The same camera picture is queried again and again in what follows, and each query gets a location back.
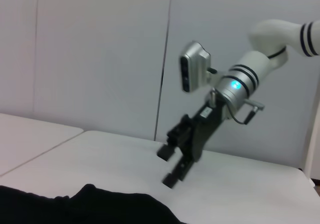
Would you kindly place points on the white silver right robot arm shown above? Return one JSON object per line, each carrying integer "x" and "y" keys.
{"x": 252, "y": 66}

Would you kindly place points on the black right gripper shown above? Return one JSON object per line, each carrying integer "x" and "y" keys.
{"x": 205, "y": 126}

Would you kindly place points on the black shirt with FREE print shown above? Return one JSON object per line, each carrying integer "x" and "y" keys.
{"x": 75, "y": 209}

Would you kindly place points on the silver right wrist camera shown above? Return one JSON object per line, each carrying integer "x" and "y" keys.
{"x": 195, "y": 64}

